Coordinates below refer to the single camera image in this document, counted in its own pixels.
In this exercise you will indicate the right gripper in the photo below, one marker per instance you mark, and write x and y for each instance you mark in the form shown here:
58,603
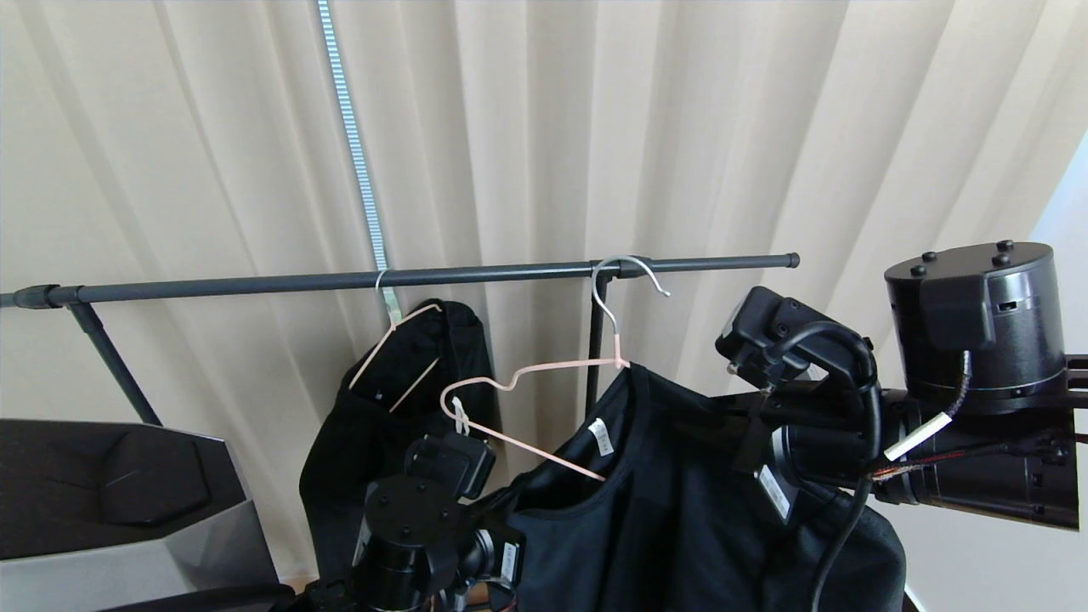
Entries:
816,459

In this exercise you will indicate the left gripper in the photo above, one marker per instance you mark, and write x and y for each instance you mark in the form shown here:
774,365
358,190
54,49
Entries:
493,552

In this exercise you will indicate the black garment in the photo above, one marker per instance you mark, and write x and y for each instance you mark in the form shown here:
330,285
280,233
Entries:
680,527

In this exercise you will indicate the black shorts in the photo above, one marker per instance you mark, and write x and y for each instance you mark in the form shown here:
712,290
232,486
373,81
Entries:
357,476

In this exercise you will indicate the pink clothes hanger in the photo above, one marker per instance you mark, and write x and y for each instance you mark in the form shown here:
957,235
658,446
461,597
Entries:
561,365
380,348

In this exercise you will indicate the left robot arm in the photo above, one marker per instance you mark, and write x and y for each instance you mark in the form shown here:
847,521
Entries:
102,493

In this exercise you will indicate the black clothes rack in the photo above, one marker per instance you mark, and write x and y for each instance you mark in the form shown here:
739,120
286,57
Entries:
255,282

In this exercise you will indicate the beige curtain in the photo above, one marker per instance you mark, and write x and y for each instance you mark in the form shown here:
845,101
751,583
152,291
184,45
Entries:
595,127

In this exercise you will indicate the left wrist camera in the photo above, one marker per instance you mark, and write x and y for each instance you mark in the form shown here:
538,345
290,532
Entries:
450,463

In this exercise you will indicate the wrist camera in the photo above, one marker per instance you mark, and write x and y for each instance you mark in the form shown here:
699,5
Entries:
765,336
450,463

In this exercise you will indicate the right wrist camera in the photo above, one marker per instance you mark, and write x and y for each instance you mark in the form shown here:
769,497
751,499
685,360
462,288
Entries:
765,336

